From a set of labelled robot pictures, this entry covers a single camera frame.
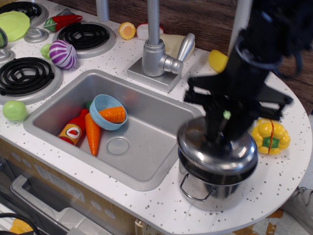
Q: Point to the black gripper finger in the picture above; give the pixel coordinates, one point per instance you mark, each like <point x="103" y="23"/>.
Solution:
<point x="215" y="122"/>
<point x="236" y="126"/>

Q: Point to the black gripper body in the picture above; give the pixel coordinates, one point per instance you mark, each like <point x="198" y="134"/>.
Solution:
<point x="241" y="87"/>

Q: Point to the steel pot lid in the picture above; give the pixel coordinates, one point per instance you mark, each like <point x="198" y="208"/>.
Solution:
<point x="213" y="154"/>

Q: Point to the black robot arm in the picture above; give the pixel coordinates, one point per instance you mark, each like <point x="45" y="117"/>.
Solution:
<point x="294" y="16"/>

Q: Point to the stainless steel pot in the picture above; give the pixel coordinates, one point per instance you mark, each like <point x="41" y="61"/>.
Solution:
<point x="212" y="192"/>

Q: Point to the green toy cabbage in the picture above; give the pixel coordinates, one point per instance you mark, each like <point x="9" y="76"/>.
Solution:
<point x="227" y="114"/>

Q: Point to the yellow toy bell pepper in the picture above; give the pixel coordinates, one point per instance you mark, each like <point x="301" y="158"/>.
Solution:
<point x="270" y="136"/>

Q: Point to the yellow toy banana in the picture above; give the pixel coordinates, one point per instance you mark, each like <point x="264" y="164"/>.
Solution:
<point x="217" y="60"/>

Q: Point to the silver toy faucet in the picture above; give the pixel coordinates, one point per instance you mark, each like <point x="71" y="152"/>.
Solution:
<point x="156" y="68"/>

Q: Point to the cream toy cheese wedge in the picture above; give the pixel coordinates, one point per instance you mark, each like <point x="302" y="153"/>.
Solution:
<point x="172" y="44"/>

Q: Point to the silver sink basin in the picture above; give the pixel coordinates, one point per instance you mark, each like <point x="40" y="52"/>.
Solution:
<point x="141" y="152"/>

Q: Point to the grey right support pole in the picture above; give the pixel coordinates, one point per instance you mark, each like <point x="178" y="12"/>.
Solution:
<point x="241" y="19"/>

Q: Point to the grey support pole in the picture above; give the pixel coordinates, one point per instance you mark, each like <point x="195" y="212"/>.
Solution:
<point x="241" y="19"/>
<point x="102" y="7"/>

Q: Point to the orange carrot in bowl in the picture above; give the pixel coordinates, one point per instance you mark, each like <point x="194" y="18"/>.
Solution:
<point x="114" y="114"/>

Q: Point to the grey shoe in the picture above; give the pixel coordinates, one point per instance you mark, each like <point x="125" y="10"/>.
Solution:
<point x="300" y="207"/>

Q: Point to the red white toy cheese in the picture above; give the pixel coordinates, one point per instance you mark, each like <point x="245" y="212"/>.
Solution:
<point x="144" y="32"/>

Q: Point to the light blue toy bowl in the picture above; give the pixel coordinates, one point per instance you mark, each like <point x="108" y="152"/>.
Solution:
<point x="101" y="102"/>

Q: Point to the orange carrot in sink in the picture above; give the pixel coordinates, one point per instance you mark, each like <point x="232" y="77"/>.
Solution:
<point x="93" y="134"/>

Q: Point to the yellow toy corn piece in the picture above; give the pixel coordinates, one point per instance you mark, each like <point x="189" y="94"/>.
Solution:
<point x="127" y="30"/>

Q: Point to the red toy ketchup bottle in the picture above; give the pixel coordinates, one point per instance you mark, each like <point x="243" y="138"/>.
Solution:
<point x="74" y="129"/>

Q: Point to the grey left support pole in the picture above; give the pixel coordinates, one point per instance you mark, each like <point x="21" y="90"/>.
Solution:
<point x="102" y="7"/>

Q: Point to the purple striped toy onion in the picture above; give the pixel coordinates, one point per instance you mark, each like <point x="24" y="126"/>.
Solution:
<point x="63" y="54"/>

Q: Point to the small green toy vegetable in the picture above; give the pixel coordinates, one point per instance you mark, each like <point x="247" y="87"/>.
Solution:
<point x="45" y="51"/>

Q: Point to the red toy chili pepper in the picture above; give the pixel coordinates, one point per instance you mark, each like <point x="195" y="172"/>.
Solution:
<point x="56" y="23"/>

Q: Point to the silver stove knob upper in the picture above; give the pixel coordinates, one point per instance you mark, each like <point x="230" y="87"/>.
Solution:
<point x="36" y="35"/>

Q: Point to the silver stove knob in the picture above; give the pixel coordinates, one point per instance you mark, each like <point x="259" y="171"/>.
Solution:
<point x="36" y="35"/>
<point x="6" y="55"/>

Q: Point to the front left black burner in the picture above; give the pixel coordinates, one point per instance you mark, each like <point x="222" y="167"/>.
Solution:
<point x="29" y="80"/>

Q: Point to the green toy apple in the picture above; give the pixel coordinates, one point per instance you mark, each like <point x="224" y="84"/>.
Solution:
<point x="14" y="110"/>

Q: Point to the rear left black burner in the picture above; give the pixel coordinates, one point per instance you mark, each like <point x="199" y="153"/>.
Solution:
<point x="35" y="11"/>

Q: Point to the silver stove knob lower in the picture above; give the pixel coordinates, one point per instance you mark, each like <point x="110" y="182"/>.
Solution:
<point x="6" y="55"/>

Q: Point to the yellow toy on floor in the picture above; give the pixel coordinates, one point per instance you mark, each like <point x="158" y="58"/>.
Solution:
<point x="20" y="227"/>

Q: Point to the light green toy plate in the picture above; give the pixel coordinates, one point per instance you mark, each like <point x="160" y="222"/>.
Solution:
<point x="15" y="24"/>

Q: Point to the dark green toy at edge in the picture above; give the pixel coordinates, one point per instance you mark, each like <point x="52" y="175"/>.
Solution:
<point x="3" y="39"/>

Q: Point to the grey oven door handle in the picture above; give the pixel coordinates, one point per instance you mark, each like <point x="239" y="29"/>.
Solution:
<point x="47" y="204"/>

